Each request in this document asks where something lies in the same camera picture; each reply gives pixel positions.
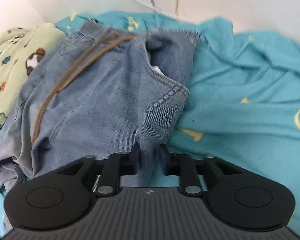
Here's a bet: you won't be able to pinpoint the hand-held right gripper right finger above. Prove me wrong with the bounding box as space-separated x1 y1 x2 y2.
160 144 243 197

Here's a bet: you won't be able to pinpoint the teal printed bed sheet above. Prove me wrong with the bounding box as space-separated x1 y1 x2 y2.
0 10 300 238

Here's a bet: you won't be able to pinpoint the blue denim jeans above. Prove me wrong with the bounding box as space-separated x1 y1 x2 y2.
0 20 203 193

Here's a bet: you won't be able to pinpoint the green printed fleece blanket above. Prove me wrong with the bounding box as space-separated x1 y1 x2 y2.
0 22 65 143

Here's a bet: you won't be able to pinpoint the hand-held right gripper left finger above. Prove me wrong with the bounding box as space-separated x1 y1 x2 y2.
57 142 141 197

